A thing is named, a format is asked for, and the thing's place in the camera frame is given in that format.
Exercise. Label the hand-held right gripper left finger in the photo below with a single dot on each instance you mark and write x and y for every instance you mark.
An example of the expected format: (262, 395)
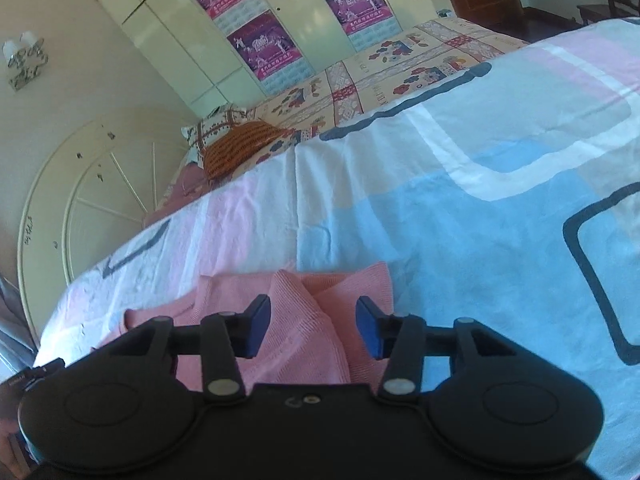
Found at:
(259, 327)

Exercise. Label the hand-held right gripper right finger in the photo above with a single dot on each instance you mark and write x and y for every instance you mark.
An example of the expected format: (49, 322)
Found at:
(367, 330)

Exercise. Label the pink sweater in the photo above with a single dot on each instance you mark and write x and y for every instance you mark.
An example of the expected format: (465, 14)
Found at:
(305, 330)

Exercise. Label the blue pink patterned bed sheet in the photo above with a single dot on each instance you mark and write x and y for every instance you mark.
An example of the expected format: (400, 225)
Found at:
(450, 220)

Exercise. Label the mauve cloth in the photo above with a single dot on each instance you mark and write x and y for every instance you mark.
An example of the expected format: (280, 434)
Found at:
(175, 190)

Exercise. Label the orange cushion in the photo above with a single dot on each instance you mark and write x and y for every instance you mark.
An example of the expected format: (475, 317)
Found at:
(240, 150)

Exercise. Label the cream round headboard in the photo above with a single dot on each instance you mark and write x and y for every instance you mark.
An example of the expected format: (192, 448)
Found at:
(100, 200)

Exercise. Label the patterned pillow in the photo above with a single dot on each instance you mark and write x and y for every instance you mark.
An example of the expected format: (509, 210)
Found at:
(215, 125)

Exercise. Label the floral quilt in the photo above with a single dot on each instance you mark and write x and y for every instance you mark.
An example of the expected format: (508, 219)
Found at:
(400, 65)

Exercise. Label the cream wardrobe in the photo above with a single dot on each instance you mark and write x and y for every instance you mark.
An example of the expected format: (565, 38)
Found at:
(160, 25)

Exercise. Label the wall lamp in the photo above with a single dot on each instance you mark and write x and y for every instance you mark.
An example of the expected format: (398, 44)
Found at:
(25, 60)

